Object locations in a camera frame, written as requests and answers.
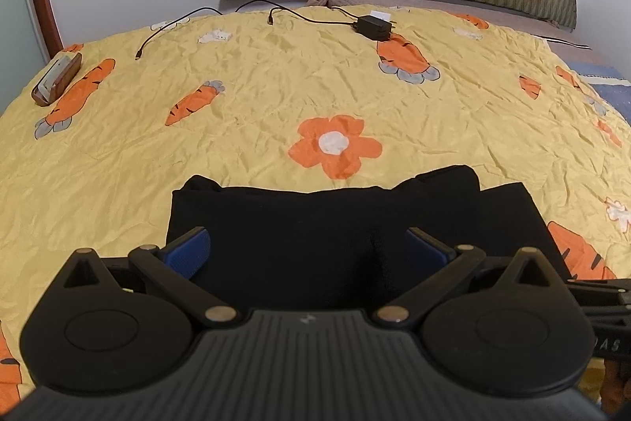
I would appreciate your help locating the brown case with phone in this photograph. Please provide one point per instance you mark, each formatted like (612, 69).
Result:
(56, 78)

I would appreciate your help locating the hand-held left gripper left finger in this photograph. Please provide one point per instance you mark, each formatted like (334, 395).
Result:
(190, 251)

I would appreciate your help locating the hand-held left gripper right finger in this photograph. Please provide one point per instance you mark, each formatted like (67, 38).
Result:
(425, 248)

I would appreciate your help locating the black pants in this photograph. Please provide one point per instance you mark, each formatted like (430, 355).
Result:
(305, 228)

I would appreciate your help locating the yellow carrot printed blanket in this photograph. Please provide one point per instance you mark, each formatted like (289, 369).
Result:
(256, 105)

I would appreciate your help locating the frosted glass door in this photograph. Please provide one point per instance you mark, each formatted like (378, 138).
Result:
(17, 6)

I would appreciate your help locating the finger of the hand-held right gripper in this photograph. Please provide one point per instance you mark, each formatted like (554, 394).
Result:
(604, 290)

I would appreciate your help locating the blue striped cloth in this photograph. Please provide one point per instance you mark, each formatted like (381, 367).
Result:
(604, 73)

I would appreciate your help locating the black power adapter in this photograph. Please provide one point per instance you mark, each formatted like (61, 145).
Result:
(373, 29)

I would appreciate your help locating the small white plug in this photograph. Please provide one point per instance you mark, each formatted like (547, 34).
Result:
(380, 15)

